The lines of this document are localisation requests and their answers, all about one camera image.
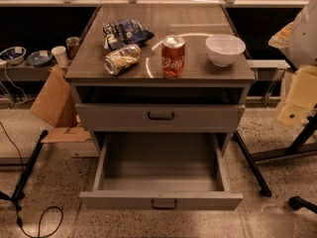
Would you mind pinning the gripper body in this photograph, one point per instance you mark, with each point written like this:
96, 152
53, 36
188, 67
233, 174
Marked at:
304, 39

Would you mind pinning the blue chip bag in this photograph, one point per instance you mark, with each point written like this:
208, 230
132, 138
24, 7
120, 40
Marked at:
120, 33

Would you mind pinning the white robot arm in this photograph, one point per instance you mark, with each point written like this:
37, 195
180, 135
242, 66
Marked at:
298, 42

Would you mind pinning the grey drawer cabinet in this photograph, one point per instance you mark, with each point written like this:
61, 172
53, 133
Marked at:
202, 82

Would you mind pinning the open grey lower drawer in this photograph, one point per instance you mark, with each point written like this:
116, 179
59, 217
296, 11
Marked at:
161, 171

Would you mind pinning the grey top drawer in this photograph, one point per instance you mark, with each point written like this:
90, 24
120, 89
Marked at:
183, 118

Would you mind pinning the black stand leg right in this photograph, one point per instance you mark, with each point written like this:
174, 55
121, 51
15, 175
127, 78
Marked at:
265, 191

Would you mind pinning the black stand leg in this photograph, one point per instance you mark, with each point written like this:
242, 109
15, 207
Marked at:
18, 192
265, 191

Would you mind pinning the black caster foot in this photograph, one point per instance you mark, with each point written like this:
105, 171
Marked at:
297, 202

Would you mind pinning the red soda can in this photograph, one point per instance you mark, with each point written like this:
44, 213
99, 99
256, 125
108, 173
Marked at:
172, 56

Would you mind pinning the crushed gold can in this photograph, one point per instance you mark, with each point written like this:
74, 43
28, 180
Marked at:
116, 61

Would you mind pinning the glass jar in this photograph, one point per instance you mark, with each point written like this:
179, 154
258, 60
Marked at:
72, 44

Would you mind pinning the brown cardboard box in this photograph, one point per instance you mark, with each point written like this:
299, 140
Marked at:
55, 106

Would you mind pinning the white paper cup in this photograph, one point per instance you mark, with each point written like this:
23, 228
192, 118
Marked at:
60, 55

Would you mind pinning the black stand leg left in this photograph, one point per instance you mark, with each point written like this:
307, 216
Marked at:
18, 192

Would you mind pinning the blue bowl on shelf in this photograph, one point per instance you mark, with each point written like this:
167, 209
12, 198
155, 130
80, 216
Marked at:
40, 58

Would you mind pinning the white bowl on shelf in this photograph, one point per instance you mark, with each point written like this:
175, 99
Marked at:
13, 56

